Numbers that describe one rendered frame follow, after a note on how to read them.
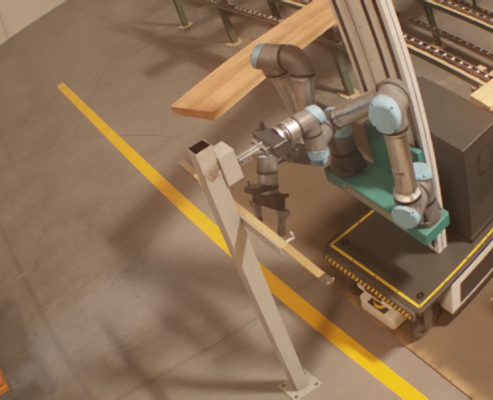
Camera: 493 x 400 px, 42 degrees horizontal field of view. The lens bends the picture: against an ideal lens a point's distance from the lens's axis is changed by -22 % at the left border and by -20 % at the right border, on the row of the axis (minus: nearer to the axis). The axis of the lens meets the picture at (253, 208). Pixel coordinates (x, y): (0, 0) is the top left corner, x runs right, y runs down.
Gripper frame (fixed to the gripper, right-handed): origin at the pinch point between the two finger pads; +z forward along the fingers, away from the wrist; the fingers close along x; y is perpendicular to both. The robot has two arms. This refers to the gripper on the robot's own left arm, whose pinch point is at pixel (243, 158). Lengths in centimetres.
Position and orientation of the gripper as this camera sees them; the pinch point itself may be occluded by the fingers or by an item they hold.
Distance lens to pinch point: 247.7
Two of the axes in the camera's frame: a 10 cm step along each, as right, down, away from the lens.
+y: -2.6, -7.2, -6.4
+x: 5.3, 4.5, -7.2
